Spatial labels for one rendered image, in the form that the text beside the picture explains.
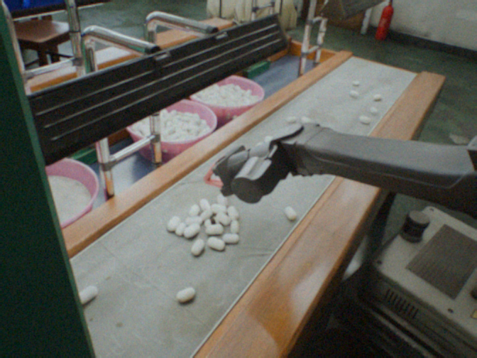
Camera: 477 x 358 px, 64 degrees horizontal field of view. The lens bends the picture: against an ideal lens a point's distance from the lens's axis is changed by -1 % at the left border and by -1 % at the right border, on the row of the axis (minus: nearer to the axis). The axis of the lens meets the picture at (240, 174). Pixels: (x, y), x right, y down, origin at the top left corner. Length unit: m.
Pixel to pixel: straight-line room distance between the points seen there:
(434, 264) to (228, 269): 0.73
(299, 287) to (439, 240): 0.77
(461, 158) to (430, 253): 0.93
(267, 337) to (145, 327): 0.19
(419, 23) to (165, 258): 5.00
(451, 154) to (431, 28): 5.04
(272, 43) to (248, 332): 0.56
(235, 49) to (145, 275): 0.44
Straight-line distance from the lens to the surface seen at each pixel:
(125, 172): 1.09
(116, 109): 0.53
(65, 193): 0.96
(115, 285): 0.73
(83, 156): 1.11
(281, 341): 0.64
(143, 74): 0.58
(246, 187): 0.63
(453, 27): 5.41
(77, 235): 0.80
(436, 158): 0.43
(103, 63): 1.59
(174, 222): 0.80
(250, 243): 0.79
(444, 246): 1.38
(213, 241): 0.76
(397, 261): 1.25
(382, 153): 0.48
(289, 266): 0.73
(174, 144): 1.04
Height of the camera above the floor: 1.31
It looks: 36 degrees down
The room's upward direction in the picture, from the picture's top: 6 degrees clockwise
